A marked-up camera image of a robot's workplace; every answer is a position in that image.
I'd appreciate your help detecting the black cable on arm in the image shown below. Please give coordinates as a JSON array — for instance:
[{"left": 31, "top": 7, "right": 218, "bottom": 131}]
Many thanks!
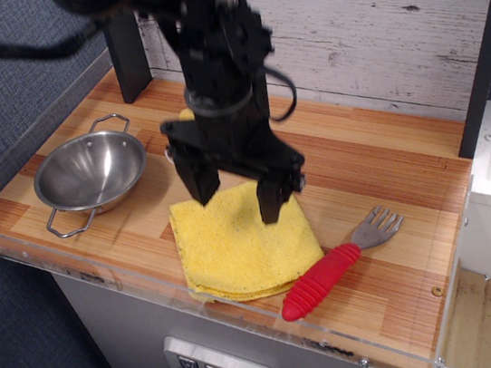
[{"left": 0, "top": 0, "right": 302, "bottom": 162}]

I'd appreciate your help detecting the yellow towel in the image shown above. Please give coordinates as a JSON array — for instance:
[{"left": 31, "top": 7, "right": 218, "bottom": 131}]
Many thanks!
[{"left": 168, "top": 181, "right": 324, "bottom": 302}]

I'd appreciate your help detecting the grey toy fridge cabinet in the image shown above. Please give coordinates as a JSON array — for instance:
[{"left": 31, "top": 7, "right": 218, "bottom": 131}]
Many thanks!
[{"left": 49, "top": 221, "right": 419, "bottom": 368}]

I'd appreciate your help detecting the clear acrylic edge guard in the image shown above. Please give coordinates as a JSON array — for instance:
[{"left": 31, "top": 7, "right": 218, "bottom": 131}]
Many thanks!
[{"left": 0, "top": 71, "right": 471, "bottom": 368}]

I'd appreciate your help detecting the yellow plush toy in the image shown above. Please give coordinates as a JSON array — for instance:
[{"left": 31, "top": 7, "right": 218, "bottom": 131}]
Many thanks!
[{"left": 158, "top": 106, "right": 202, "bottom": 164}]

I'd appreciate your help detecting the fork with red handle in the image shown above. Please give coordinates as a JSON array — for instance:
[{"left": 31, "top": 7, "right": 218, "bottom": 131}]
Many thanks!
[{"left": 281, "top": 207, "right": 404, "bottom": 322}]

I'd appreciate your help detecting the black right vertical post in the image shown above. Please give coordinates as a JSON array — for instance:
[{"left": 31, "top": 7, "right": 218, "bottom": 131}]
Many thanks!
[{"left": 458, "top": 0, "right": 491, "bottom": 159}]

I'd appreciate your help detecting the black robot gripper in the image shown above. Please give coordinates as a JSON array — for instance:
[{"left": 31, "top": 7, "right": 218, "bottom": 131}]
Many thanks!
[{"left": 160, "top": 84, "right": 305, "bottom": 225}]

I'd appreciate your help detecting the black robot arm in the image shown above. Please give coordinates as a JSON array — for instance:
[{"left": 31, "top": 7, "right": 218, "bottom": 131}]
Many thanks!
[{"left": 53, "top": 0, "right": 305, "bottom": 224}]

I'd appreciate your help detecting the stainless steel bowl with handles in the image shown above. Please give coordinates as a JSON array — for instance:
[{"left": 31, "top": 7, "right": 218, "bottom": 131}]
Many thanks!
[{"left": 34, "top": 113, "right": 148, "bottom": 239}]

